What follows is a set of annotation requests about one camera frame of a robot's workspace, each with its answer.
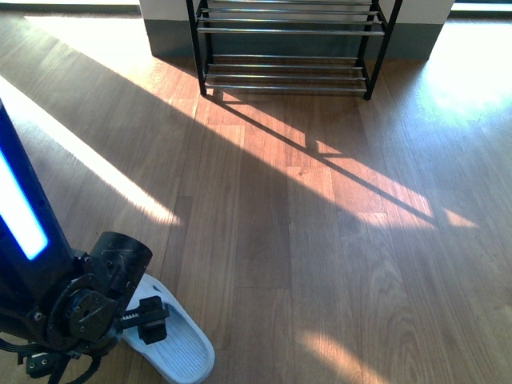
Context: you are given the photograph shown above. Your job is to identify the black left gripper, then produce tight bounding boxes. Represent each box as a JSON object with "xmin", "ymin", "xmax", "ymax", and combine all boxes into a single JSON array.
[{"xmin": 23, "ymin": 232, "xmax": 170, "ymax": 378}]

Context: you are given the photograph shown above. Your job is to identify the light blue slide sandal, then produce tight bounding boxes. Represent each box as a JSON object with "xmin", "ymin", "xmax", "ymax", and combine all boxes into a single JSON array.
[{"xmin": 123, "ymin": 274, "xmax": 215, "ymax": 383}]

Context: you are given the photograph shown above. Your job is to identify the black metal shoe rack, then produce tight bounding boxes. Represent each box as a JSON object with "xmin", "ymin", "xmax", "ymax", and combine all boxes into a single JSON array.
[{"xmin": 186, "ymin": 1, "xmax": 402, "ymax": 100}]

